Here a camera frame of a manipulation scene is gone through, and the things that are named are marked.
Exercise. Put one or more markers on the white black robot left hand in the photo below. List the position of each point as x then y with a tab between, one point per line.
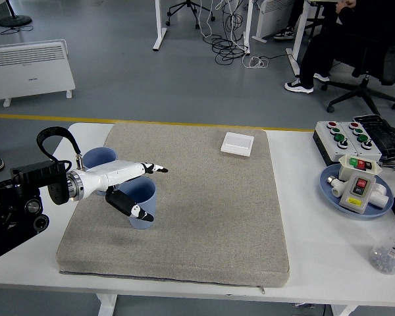
118	171

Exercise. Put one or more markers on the blue ribbed cup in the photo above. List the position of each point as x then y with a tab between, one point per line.
98	157
145	197

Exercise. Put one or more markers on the white push-button control box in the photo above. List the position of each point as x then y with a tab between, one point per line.
326	136
370	149

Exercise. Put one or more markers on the grey-brown cushion mat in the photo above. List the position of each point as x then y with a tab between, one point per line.
184	214

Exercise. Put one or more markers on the white panel heater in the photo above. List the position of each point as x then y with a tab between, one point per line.
29	72
273	16

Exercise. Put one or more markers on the white desk leg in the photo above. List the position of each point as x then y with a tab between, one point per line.
248	26
159	33

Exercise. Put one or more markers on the black chair base with castors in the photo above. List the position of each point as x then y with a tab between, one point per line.
187	4

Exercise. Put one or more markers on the black fan stand base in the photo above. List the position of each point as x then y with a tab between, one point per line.
15	21

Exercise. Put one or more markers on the white table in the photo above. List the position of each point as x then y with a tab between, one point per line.
316	247

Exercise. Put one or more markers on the blue plate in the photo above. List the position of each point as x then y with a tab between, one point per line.
329	194

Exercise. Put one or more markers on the person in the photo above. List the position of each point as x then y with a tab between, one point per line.
284	33
316	56

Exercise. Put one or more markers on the white pipe fitting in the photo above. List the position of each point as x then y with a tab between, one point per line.
380	197
337	189

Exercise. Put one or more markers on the black office chair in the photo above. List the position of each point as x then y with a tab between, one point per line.
365	90

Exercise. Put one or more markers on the black tool case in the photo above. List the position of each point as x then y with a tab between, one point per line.
385	131

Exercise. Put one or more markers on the clear bottle with red cap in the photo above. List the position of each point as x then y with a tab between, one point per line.
386	253

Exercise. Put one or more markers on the white wall switch plate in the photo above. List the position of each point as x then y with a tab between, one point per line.
237	144

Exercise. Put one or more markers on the white three-button switch box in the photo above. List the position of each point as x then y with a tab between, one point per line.
345	163

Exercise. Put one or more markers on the grey two-button power switch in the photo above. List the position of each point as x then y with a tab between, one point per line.
355	197

